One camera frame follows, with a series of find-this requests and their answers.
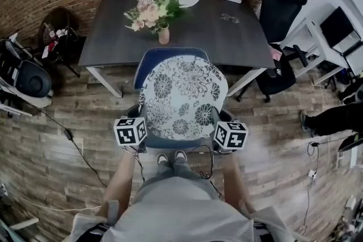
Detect dark round wire basket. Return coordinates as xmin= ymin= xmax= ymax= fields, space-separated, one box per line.
xmin=37 ymin=6 xmax=82 ymax=78

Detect person's right forearm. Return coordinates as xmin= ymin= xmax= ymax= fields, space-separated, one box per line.
xmin=222 ymin=151 xmax=256 ymax=216

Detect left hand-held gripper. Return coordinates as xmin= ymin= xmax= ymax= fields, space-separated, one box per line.
xmin=113 ymin=104 xmax=149 ymax=154

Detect eyeglasses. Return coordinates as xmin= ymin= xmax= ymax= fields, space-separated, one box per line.
xmin=220 ymin=13 xmax=240 ymax=24

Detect pink cloth piece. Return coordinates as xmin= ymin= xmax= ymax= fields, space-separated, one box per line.
xmin=268 ymin=46 xmax=285 ymax=62

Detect black office chair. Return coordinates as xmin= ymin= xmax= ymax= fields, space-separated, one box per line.
xmin=236 ymin=0 xmax=309 ymax=103

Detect grey black rounded machine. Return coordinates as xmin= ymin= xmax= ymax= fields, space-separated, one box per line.
xmin=0 ymin=36 xmax=54 ymax=109

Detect white black floral cushion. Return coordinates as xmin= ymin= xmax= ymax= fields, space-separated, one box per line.
xmin=138 ymin=55 xmax=229 ymax=141

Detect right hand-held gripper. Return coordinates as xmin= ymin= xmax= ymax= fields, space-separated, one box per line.
xmin=210 ymin=107 xmax=250 ymax=154

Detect white table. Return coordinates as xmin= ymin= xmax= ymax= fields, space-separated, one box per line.
xmin=279 ymin=16 xmax=363 ymax=86

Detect person's right shoe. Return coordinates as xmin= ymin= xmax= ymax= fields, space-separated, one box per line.
xmin=174 ymin=150 xmax=188 ymax=164

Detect person's shoe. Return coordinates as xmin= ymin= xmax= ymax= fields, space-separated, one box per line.
xmin=174 ymin=150 xmax=188 ymax=164
xmin=156 ymin=153 xmax=170 ymax=166

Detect flower bouquet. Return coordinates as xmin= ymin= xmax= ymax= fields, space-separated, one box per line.
xmin=123 ymin=0 xmax=194 ymax=35

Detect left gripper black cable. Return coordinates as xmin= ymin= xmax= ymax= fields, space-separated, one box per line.
xmin=129 ymin=149 xmax=146 ymax=182

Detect person's left shoe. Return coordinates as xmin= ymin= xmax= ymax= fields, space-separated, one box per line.
xmin=156 ymin=153 xmax=170 ymax=166

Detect blue chair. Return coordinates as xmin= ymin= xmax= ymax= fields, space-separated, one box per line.
xmin=132 ymin=47 xmax=237 ymax=154

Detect person's grey trousers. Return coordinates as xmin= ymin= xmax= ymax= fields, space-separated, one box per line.
xmin=143 ymin=160 xmax=221 ymax=202

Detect person's left forearm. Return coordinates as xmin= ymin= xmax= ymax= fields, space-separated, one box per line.
xmin=103 ymin=146 xmax=140 ymax=219

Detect dark wooden table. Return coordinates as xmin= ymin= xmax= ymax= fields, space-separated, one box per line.
xmin=77 ymin=0 xmax=276 ymax=99

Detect person's grey shirt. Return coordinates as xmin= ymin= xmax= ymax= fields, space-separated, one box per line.
xmin=70 ymin=175 xmax=294 ymax=242

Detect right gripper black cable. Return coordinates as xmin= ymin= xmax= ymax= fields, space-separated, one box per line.
xmin=186 ymin=144 xmax=223 ymax=198

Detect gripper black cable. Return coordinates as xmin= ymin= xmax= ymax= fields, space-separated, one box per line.
xmin=186 ymin=144 xmax=223 ymax=198
xmin=129 ymin=149 xmax=146 ymax=182

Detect pink vase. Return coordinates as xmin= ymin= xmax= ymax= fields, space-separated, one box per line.
xmin=158 ymin=23 xmax=171 ymax=45

